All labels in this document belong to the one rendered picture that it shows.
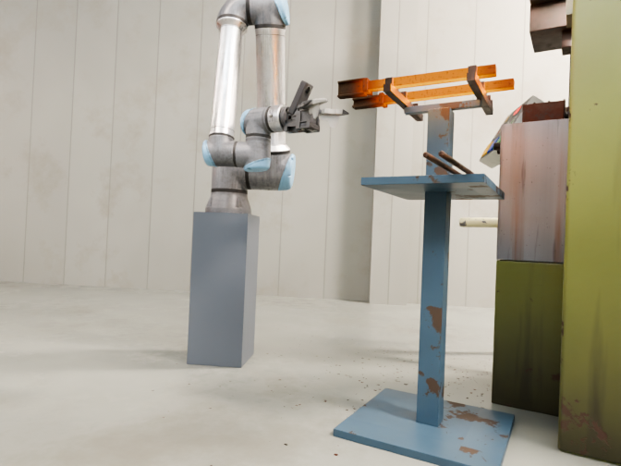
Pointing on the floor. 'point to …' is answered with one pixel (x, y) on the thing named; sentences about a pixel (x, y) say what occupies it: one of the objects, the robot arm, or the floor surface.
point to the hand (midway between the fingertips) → (339, 104)
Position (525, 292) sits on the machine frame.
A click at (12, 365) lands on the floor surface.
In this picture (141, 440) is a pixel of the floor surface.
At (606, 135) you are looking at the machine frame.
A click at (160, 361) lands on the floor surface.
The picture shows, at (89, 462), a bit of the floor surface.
